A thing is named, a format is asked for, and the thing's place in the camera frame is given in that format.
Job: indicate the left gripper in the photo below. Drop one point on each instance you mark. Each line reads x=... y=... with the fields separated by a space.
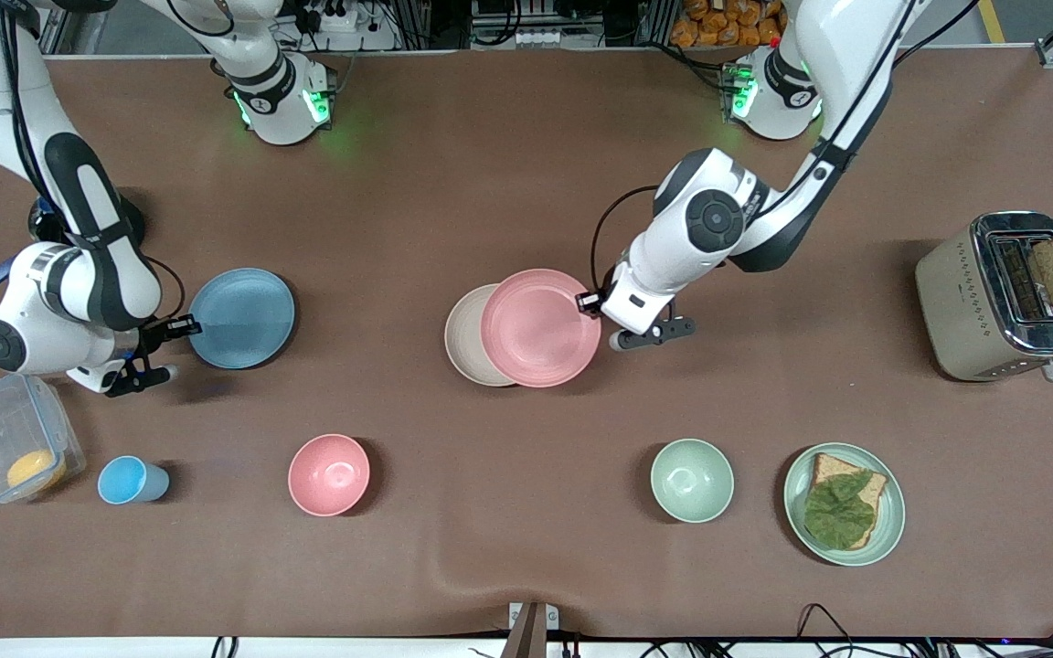
x=592 y=301

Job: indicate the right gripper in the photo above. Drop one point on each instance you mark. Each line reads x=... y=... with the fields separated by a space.
x=158 y=333

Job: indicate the pink plate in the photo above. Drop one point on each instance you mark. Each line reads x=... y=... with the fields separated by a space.
x=540 y=329

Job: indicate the blue plate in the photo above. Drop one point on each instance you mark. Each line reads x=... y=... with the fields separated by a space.
x=243 y=320

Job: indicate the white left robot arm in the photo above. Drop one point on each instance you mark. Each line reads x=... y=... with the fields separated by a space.
x=709 y=219

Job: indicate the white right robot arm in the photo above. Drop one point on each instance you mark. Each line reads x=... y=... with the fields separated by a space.
x=79 y=292

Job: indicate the beige plate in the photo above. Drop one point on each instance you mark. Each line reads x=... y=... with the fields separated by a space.
x=462 y=338

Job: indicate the brown table mat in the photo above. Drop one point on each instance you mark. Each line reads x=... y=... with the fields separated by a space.
x=490 y=183

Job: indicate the blue cup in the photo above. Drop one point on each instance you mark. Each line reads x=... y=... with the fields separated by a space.
x=124 y=481

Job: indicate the glass lid blue knob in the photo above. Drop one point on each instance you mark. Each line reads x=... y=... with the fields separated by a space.
x=45 y=217

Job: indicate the green bowl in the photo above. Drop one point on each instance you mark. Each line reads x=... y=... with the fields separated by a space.
x=691 y=480

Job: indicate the orange round food piece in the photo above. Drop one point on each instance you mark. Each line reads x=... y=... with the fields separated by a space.
x=35 y=470

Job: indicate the pink bowl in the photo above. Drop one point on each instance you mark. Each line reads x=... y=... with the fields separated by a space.
x=329 y=474

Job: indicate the white socket strip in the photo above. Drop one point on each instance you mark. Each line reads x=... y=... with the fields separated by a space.
x=537 y=39

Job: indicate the brown bread slice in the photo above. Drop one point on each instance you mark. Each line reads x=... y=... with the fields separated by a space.
x=830 y=466

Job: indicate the orange snack bags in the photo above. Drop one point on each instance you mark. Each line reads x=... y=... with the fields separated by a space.
x=728 y=23

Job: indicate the green lettuce leaf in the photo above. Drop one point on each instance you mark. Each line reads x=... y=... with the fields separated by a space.
x=839 y=514

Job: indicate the white power strip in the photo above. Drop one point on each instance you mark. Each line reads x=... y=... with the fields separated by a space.
x=336 y=18

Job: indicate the beige chrome toaster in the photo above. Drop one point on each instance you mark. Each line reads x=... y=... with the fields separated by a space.
x=956 y=311

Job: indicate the green plate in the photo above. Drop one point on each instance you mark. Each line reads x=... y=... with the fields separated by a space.
x=892 y=521

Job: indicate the aluminium frame profile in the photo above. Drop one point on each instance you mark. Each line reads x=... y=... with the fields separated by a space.
x=56 y=32

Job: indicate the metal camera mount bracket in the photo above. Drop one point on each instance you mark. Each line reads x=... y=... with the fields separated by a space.
x=532 y=629

